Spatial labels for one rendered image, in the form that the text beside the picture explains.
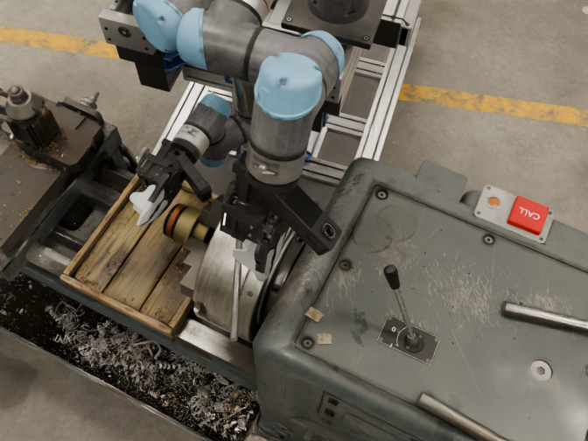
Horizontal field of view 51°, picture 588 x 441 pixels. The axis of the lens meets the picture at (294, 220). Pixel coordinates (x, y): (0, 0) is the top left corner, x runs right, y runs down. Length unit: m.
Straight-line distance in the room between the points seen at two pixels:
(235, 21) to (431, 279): 0.54
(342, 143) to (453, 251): 1.44
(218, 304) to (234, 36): 0.53
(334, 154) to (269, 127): 1.75
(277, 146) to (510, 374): 0.55
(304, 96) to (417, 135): 2.15
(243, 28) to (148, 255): 0.80
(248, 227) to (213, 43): 0.25
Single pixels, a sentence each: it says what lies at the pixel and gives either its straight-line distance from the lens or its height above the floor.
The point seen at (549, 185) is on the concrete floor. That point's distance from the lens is 2.88.
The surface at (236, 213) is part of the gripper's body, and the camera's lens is 0.85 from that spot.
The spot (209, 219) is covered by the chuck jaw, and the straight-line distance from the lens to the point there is 1.27.
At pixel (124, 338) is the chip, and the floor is 0.57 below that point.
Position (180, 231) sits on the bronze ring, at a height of 1.11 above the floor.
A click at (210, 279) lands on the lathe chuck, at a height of 1.18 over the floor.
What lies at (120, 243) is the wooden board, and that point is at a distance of 1.56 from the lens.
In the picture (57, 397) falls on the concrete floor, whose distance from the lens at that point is 2.42.
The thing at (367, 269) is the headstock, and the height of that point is 1.26.
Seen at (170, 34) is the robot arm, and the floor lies 1.38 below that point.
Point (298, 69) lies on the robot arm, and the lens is 0.73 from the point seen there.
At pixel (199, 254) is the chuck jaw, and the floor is 1.11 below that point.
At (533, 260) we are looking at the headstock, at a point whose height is 1.26.
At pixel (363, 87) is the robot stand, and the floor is 0.21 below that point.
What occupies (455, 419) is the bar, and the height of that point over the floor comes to 1.28.
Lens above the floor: 2.23
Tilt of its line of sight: 61 degrees down
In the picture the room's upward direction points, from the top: 3 degrees clockwise
